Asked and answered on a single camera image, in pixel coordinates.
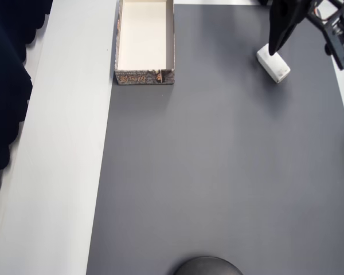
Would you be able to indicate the grey table mat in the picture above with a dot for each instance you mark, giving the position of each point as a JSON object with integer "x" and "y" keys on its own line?
{"x": 218, "y": 157}

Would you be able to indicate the patterned cardboard box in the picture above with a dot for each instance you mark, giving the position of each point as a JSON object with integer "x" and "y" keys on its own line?
{"x": 143, "y": 37}

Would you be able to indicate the white rectangular block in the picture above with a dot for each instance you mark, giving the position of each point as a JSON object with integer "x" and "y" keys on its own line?
{"x": 276, "y": 67}

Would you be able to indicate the black round stand base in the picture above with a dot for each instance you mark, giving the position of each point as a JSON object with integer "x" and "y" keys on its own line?
{"x": 207, "y": 266}

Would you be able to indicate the dark blue curtain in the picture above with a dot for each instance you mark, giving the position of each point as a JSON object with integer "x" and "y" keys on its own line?
{"x": 3, "y": 86}

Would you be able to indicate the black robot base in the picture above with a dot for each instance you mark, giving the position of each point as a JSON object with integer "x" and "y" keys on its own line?
{"x": 262, "y": 2}

